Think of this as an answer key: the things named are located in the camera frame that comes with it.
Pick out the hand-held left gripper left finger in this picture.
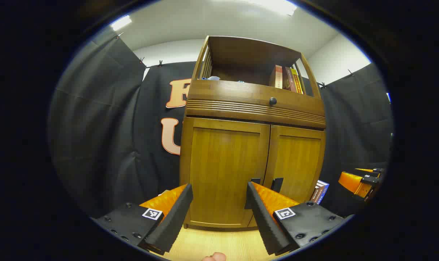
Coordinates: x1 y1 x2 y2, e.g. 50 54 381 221
92 183 194 256

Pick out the black backdrop cloth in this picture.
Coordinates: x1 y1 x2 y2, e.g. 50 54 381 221
49 34 393 218

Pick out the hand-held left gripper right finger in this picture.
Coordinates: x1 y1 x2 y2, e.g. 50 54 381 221
245 181 352 256

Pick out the wooden cabinet drawer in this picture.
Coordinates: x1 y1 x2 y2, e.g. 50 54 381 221
186 80 327 129

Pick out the wooden double-door shoe cabinet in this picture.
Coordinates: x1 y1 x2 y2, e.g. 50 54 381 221
179 35 327 231

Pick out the brown book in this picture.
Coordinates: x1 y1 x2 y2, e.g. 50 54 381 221
283 67 298 92

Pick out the blue striped box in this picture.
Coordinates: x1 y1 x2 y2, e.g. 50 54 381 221
312 180 330 204

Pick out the yellow book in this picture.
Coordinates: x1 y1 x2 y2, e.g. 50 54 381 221
291 68 304 95

